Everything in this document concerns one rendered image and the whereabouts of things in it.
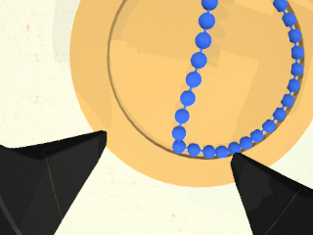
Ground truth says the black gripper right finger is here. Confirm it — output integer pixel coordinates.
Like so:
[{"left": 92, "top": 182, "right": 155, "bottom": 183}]
[{"left": 230, "top": 152, "right": 313, "bottom": 235}]

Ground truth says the blue bead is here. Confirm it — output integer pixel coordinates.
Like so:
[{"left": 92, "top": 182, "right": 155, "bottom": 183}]
[
  {"left": 195, "top": 32, "right": 211, "bottom": 50},
  {"left": 262, "top": 118, "right": 275, "bottom": 133},
  {"left": 281, "top": 94, "right": 294, "bottom": 107},
  {"left": 202, "top": 145, "right": 215, "bottom": 158},
  {"left": 228, "top": 141, "right": 242, "bottom": 154},
  {"left": 191, "top": 52, "right": 207, "bottom": 70},
  {"left": 199, "top": 12, "right": 215, "bottom": 30},
  {"left": 171, "top": 126, "right": 187, "bottom": 141},
  {"left": 287, "top": 78, "right": 300, "bottom": 93},
  {"left": 291, "top": 46, "right": 304, "bottom": 60},
  {"left": 188, "top": 142, "right": 200, "bottom": 157},
  {"left": 291, "top": 63, "right": 304, "bottom": 77},
  {"left": 180, "top": 90, "right": 196, "bottom": 107},
  {"left": 250, "top": 129, "right": 263, "bottom": 142},
  {"left": 185, "top": 71, "right": 202, "bottom": 87},
  {"left": 282, "top": 12, "right": 296, "bottom": 27},
  {"left": 239, "top": 136, "right": 253, "bottom": 149},
  {"left": 172, "top": 140, "right": 187, "bottom": 153},
  {"left": 273, "top": 0, "right": 288, "bottom": 12},
  {"left": 201, "top": 0, "right": 219, "bottom": 11},
  {"left": 173, "top": 109, "right": 189, "bottom": 124},
  {"left": 287, "top": 28, "right": 301, "bottom": 43},
  {"left": 273, "top": 107, "right": 286, "bottom": 120},
  {"left": 215, "top": 145, "right": 228, "bottom": 160}
]

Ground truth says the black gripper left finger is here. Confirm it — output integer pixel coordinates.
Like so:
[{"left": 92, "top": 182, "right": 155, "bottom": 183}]
[{"left": 0, "top": 129, "right": 109, "bottom": 235}]

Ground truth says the orange round bead board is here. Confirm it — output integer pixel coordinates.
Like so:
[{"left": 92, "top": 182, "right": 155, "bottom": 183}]
[{"left": 69, "top": 0, "right": 313, "bottom": 188}]

